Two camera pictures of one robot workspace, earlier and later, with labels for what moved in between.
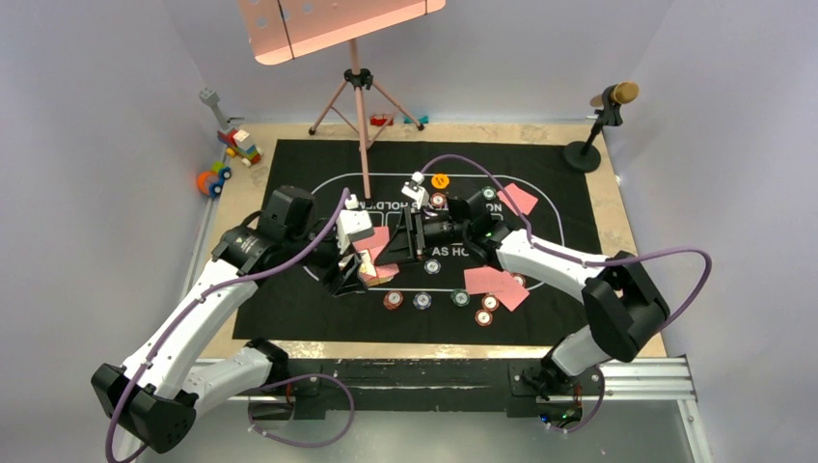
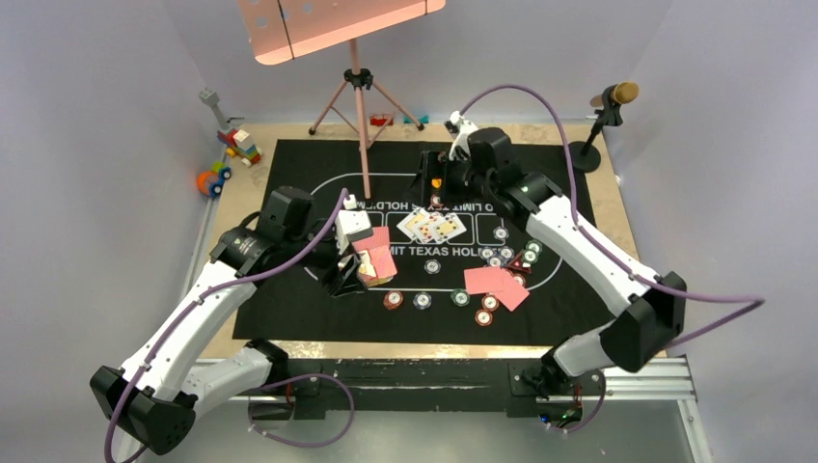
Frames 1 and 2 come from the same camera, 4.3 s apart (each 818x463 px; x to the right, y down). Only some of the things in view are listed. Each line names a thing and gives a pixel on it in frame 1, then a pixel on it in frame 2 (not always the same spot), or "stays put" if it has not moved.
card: x=376 y=243 stays put
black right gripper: x=404 y=244 → x=419 y=194
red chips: x=490 y=303 stays put
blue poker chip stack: x=422 y=300 stays put
